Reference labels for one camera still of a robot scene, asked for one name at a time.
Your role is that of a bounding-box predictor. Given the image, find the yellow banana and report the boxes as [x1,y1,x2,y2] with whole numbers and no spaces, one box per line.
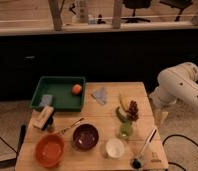
[119,94,129,111]

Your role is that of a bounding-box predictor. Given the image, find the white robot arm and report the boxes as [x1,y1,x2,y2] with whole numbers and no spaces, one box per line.
[149,62,198,127]

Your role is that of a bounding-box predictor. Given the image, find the purple grapes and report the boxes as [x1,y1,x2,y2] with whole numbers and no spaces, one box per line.
[127,101,139,121]

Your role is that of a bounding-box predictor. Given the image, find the purple bowl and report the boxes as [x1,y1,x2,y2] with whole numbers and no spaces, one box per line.
[73,124,99,151]

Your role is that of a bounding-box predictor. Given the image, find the grey blue towel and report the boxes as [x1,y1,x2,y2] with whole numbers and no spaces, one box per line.
[92,87,107,105]

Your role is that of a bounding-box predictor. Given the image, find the green plastic tray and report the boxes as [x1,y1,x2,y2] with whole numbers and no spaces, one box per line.
[30,76,85,112]

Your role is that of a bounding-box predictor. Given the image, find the metal fork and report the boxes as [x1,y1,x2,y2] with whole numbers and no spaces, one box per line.
[59,118,84,134]

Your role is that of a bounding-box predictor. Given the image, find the black office chair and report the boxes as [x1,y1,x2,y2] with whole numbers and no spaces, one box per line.
[123,0,152,23]

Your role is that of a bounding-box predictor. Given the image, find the green cup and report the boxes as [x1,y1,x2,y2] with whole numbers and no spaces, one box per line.
[119,122,133,139]

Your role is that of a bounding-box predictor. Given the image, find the white cup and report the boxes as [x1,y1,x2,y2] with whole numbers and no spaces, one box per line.
[105,138,125,159]

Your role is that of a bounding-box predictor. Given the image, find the white dish brush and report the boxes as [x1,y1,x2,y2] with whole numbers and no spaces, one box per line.
[130,127,157,170]

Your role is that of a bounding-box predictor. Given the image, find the green pepper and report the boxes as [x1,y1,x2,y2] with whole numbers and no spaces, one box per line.
[115,107,128,123]

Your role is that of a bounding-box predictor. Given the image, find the black cable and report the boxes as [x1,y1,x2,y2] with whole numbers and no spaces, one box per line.
[162,133,198,171]

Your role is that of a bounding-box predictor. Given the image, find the orange bowl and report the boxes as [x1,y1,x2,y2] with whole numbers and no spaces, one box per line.
[34,134,64,168]

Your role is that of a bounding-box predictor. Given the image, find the orange fruit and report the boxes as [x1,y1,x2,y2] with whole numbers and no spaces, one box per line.
[72,84,82,95]

